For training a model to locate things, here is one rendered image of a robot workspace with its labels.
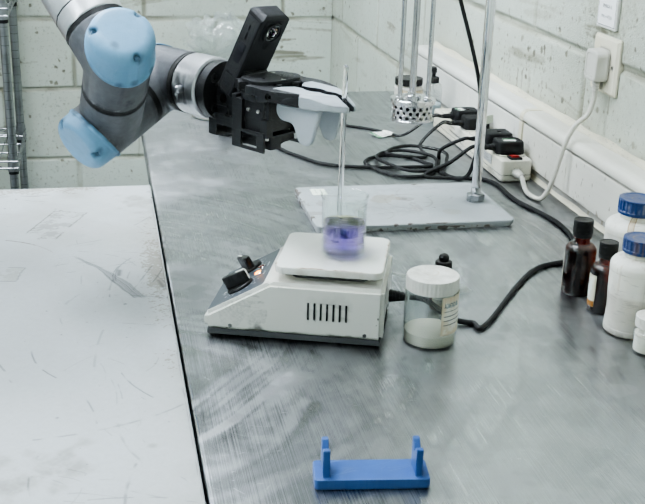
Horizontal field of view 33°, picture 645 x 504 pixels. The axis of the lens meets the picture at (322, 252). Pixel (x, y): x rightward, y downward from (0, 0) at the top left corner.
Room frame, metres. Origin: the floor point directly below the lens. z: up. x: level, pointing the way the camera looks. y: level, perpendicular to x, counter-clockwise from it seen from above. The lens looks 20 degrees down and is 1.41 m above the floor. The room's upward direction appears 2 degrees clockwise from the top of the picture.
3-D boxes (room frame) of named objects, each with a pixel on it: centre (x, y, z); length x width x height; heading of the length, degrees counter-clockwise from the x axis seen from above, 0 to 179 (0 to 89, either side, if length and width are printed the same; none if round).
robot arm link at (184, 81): (1.32, 0.15, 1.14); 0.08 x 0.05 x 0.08; 138
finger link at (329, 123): (1.21, 0.00, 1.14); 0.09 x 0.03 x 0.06; 49
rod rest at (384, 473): (0.83, -0.05, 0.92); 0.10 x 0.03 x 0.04; 95
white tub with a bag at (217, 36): (2.20, 0.22, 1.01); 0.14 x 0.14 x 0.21
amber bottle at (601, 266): (1.23, -0.34, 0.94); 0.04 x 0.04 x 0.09
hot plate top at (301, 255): (1.17, -0.01, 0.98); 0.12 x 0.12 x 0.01; 83
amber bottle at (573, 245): (1.28, -0.32, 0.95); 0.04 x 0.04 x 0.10
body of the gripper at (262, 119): (1.27, 0.09, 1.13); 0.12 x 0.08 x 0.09; 48
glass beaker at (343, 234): (1.16, -0.02, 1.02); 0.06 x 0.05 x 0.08; 150
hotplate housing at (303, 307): (1.17, 0.01, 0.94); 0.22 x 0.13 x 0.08; 83
